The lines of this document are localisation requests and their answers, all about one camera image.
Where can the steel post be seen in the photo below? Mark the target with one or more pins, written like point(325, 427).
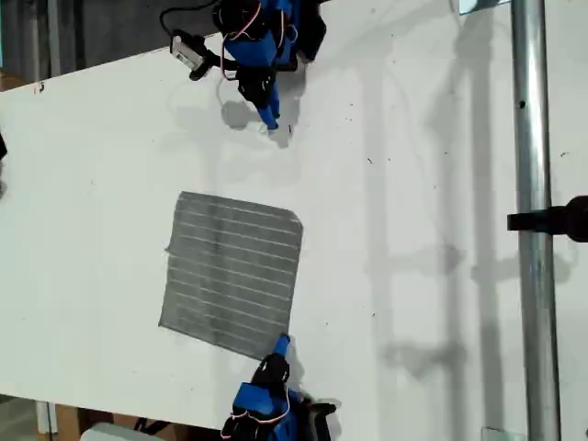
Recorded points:
point(533, 275)

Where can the brown cardboard box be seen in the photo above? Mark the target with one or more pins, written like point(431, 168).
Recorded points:
point(69, 420)

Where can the white table leg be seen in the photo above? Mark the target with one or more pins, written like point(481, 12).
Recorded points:
point(46, 417)

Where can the black clamp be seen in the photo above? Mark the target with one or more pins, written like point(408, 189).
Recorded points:
point(551, 219)

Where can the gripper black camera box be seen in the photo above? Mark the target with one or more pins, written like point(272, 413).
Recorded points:
point(186, 46)

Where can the white plastic container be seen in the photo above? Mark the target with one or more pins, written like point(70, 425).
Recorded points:
point(119, 433)

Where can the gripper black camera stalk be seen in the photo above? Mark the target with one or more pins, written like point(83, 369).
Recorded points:
point(209, 62)

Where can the grey striped towel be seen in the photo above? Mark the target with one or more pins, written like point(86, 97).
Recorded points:
point(229, 275)

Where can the black object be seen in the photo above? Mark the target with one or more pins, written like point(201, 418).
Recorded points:
point(2, 147)

